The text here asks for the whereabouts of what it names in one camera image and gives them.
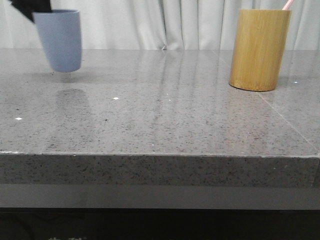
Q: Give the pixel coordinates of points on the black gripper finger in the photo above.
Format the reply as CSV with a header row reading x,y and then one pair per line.
x,y
28,7

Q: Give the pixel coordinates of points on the blue plastic cup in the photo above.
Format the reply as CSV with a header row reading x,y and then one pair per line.
x,y
61,38

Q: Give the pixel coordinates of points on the white curtain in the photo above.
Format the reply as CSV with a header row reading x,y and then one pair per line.
x,y
163,24

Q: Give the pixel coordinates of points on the bamboo cylindrical holder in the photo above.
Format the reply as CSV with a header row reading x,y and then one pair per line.
x,y
258,49

